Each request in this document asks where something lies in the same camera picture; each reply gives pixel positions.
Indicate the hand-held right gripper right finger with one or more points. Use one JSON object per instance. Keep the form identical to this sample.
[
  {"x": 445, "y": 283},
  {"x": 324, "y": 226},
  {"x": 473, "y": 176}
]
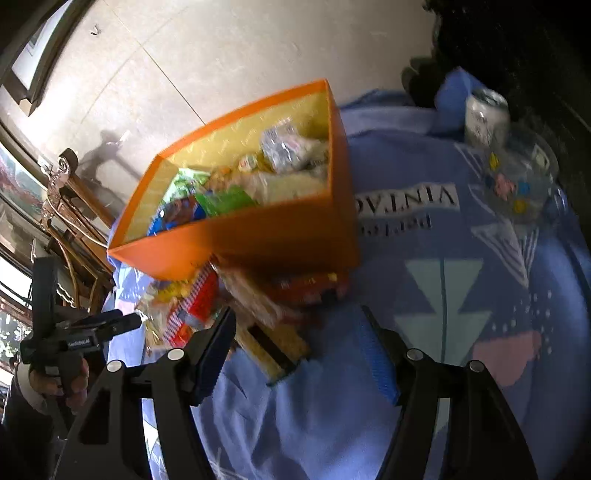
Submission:
[{"x": 379, "y": 362}]

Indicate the glass dish with coloured stickers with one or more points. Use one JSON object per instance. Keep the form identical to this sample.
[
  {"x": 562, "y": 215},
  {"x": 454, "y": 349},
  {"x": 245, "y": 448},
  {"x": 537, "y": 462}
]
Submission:
[{"x": 519, "y": 180}]

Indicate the blue printed blanket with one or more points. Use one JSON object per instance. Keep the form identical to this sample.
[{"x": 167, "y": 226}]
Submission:
[{"x": 323, "y": 415}]

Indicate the bright green snack packet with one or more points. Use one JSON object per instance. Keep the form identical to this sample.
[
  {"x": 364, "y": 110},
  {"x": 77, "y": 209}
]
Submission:
[{"x": 226, "y": 201}]

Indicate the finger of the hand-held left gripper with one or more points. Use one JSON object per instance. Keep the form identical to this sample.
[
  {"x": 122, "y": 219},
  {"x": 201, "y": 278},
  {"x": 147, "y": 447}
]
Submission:
[{"x": 124, "y": 325}]

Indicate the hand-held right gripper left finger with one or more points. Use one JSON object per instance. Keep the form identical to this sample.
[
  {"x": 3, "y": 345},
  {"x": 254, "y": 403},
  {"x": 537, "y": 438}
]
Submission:
[{"x": 211, "y": 353}]

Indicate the person's left forearm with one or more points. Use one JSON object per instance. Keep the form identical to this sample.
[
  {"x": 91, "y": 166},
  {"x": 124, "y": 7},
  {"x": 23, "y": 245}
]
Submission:
[{"x": 25, "y": 429}]

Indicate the framed wall picture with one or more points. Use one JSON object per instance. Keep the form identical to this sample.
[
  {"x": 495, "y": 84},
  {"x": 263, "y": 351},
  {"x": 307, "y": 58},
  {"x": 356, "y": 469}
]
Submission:
[{"x": 34, "y": 50}]

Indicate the orange cardboard box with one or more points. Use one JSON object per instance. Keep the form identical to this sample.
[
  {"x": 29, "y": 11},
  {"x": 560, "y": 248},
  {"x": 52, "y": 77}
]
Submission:
[{"x": 277, "y": 240}]

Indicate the yellow and brown snack packet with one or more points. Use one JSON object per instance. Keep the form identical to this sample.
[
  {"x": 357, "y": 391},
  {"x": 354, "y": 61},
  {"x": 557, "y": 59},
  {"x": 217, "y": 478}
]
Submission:
[{"x": 272, "y": 350}]

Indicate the white drink can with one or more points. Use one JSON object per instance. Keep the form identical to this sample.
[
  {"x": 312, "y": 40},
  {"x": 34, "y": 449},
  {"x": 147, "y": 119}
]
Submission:
[{"x": 487, "y": 117}]

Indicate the blue snack packet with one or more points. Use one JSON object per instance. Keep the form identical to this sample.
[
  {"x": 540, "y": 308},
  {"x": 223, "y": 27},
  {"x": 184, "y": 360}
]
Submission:
[{"x": 178, "y": 217}]

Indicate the pink-edged clear biscuit bag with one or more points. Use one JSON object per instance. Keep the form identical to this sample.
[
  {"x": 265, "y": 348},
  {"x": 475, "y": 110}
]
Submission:
[{"x": 251, "y": 295}]

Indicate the silver snack packet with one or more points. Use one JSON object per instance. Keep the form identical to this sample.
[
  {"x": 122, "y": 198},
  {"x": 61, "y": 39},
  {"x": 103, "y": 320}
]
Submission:
[{"x": 288, "y": 145}]

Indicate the carved wooden furniture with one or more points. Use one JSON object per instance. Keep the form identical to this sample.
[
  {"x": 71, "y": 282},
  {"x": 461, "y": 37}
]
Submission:
[{"x": 74, "y": 203}]

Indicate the red striped snack packet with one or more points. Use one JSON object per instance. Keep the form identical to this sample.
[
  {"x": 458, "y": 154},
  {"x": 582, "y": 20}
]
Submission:
[{"x": 194, "y": 304}]

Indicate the person's left hand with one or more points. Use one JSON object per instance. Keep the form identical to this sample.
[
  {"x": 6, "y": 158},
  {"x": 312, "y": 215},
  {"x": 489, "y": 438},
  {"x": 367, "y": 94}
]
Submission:
[{"x": 78, "y": 378}]

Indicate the green and white snack packet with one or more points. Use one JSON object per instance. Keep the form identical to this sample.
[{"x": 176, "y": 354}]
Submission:
[{"x": 184, "y": 184}]

